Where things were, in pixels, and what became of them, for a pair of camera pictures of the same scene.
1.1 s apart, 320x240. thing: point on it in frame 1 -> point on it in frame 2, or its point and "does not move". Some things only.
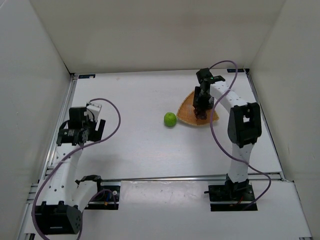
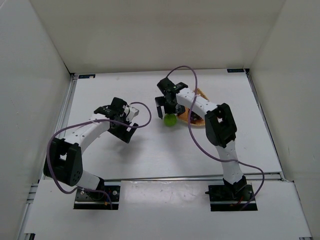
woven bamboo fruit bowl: [186, 113] does not move
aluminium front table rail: [190, 177] does not move
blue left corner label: [86, 76] does not move
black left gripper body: [93, 130] -> [122, 128]
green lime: [170, 119] does not move
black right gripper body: [201, 106] -> [169, 106]
